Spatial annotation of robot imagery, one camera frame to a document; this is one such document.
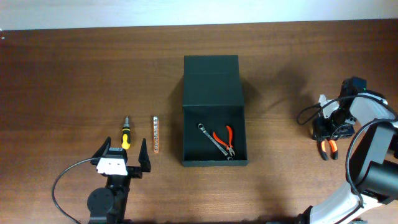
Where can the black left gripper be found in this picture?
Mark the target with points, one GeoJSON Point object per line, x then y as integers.
{"type": "Point", "coordinates": [137, 172]}

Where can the silver ring spanner wrench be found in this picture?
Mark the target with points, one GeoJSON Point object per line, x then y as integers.
{"type": "Point", "coordinates": [225, 147]}

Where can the yellow black screwdriver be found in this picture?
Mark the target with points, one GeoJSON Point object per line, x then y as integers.
{"type": "Point", "coordinates": [126, 136]}

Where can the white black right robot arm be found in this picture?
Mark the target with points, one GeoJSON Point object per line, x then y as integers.
{"type": "Point", "coordinates": [370, 180]}

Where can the orange socket bit rail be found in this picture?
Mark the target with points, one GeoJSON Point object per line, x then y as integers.
{"type": "Point", "coordinates": [156, 134]}

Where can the black open storage box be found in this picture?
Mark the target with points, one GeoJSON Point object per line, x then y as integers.
{"type": "Point", "coordinates": [213, 96]}

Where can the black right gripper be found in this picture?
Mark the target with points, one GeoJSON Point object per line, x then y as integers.
{"type": "Point", "coordinates": [321, 130]}

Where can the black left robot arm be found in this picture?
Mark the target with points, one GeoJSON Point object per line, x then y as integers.
{"type": "Point", "coordinates": [108, 204]}

